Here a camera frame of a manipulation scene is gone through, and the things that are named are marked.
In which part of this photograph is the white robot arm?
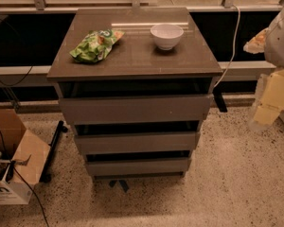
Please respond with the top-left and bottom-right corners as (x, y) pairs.
(243, 7), (284, 131)

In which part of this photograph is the black cable from box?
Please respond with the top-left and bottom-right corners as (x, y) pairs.
(0, 115), (51, 227)

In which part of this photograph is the black stand leg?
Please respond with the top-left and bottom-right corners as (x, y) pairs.
(40, 120), (68, 183)

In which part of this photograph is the cardboard box left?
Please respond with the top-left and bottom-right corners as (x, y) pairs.
(0, 110), (50, 205)

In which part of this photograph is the grey bottom drawer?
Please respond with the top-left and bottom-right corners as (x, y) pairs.
(86, 158), (191, 176)

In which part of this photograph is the grey drawer cabinet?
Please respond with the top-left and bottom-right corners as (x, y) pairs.
(47, 8), (222, 180)

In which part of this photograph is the white cable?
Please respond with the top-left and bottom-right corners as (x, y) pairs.
(213, 4), (241, 90)

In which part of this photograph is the white bowl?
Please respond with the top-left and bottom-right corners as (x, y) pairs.
(151, 24), (184, 50)

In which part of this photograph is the green chip bag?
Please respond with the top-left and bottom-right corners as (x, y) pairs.
(69, 29), (125, 63)

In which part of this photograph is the black cable left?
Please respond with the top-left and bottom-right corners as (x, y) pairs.
(0, 16), (34, 88)

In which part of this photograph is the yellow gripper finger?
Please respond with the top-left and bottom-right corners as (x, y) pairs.
(243, 28), (268, 54)
(252, 69), (284, 127)

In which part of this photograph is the grey drawer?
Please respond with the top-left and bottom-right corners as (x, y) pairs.
(75, 132), (200, 154)
(59, 96), (212, 125)
(86, 158), (191, 176)

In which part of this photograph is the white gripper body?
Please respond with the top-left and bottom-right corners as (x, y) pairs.
(248, 67), (284, 132)

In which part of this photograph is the grey top drawer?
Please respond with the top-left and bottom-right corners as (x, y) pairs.
(59, 96), (212, 125)

